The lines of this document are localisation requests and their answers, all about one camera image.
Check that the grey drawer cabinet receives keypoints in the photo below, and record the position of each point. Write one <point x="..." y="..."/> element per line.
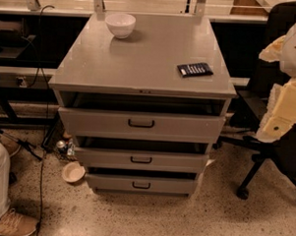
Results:
<point x="139" y="73"/>

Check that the drink can on floor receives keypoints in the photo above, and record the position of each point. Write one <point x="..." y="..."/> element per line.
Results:
<point x="61" y="146"/>

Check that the grey top drawer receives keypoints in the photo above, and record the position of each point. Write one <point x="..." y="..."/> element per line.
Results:
<point x="141" y="126"/>

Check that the black office chair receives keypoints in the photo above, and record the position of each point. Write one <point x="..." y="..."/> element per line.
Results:
<point x="252" y="103"/>

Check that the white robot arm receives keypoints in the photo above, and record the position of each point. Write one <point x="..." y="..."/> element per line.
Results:
<point x="280" y="113"/>

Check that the grey drawer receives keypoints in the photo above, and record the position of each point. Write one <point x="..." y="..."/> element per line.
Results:
<point x="141" y="185"/>
<point x="141" y="160"/>
<point x="141" y="126"/>

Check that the grey bottom drawer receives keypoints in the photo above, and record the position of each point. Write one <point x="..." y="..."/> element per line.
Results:
<point x="141" y="185"/>

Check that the tan sneaker far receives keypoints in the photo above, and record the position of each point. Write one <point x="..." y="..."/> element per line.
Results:
<point x="12" y="147"/>

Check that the tan sneaker near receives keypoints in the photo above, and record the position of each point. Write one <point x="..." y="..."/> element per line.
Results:
<point x="13" y="223"/>

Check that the wall power outlet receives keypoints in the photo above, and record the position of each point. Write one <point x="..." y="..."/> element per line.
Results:
<point x="21" y="81"/>

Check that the white bowl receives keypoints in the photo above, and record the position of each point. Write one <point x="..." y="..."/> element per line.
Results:
<point x="120" y="25"/>

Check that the tan sneaker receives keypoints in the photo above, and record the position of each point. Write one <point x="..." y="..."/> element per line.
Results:
<point x="13" y="223"/>
<point x="12" y="147"/>

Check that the grey middle drawer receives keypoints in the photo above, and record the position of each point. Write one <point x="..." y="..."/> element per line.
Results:
<point x="141" y="160"/>

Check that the small bowl on floor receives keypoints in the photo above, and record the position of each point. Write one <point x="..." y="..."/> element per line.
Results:
<point x="73" y="172"/>

